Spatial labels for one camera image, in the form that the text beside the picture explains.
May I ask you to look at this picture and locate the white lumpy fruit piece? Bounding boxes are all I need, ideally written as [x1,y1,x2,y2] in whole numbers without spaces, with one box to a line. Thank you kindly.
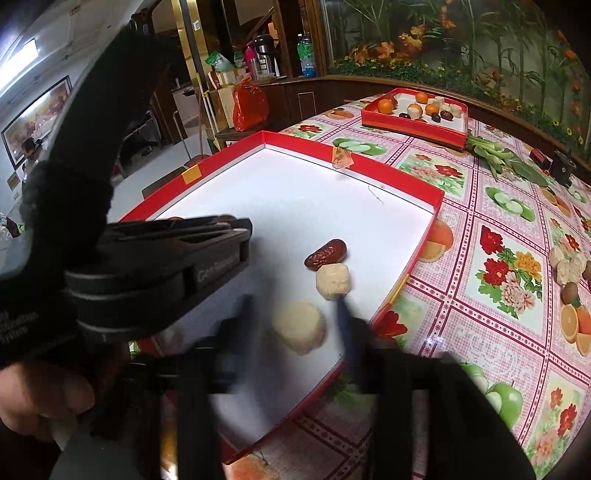
[273,302,327,356]

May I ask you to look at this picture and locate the white peeled fruit ball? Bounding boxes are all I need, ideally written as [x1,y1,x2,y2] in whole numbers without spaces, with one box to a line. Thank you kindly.
[315,263,352,300]

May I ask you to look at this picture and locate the red date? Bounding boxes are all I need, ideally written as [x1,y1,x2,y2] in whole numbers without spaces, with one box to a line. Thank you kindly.
[304,239,348,271]

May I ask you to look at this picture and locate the far red tray with fruits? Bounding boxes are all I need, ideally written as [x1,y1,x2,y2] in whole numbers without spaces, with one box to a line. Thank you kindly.
[361,87,469,150]

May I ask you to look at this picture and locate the person's left hand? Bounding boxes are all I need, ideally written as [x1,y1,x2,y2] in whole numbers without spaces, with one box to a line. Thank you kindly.
[1,363,95,441]

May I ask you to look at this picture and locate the brown floor mat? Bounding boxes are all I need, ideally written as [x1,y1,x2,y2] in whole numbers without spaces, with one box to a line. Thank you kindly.
[141,166,185,199]

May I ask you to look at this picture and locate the large red tray white inside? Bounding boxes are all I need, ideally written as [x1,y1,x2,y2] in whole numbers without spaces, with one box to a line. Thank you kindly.
[127,132,444,458]

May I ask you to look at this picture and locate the orange red plastic bag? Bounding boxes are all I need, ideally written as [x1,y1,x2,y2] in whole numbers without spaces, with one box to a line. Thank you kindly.
[232,79,270,132]

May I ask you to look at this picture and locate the standing person dark clothes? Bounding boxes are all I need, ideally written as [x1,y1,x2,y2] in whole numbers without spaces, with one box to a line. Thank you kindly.
[21,137,42,178]

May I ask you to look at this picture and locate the framed landscape painting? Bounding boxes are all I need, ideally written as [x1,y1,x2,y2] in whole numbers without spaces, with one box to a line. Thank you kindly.
[1,76,72,169]

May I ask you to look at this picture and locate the floral fruit print tablecloth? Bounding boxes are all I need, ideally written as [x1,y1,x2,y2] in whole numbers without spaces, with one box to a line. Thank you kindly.
[225,101,590,479]

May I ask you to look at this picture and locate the steel thermos flask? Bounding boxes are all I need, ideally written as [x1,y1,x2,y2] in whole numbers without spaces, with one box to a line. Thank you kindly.
[253,34,280,78]

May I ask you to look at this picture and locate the green label plastic bottle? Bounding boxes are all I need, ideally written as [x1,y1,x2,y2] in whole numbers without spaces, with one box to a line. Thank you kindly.
[297,33,317,78]

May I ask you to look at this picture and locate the brown small kiwi behind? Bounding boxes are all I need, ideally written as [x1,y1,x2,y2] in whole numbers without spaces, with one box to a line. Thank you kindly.
[582,260,591,283]

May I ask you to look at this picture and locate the green leafy vegetables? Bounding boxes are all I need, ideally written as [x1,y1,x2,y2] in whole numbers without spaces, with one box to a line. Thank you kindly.
[466,135,548,187]

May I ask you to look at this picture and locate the small red black box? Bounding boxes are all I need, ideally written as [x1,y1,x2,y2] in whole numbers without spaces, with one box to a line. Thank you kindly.
[530,148,552,171]

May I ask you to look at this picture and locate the glass panel with artificial flowers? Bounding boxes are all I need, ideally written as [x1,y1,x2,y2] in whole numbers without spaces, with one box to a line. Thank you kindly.
[322,0,590,156]

